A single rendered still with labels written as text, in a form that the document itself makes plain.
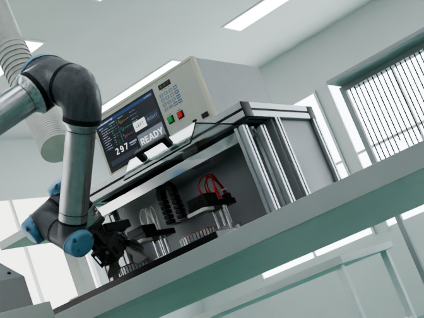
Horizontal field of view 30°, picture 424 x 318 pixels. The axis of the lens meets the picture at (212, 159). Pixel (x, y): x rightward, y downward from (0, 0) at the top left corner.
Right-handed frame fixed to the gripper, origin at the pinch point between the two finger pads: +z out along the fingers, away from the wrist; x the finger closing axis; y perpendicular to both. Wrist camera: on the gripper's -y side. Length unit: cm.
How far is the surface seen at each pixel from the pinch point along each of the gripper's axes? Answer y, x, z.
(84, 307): 25.7, 0.7, -8.3
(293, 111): -49, 46, -4
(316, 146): -50, 45, 9
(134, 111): -35.3, 9.2, -33.5
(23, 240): -57, -86, -9
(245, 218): -23.2, 24.8, 9.5
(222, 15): -516, -173, 22
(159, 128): -30.6, 15.8, -25.9
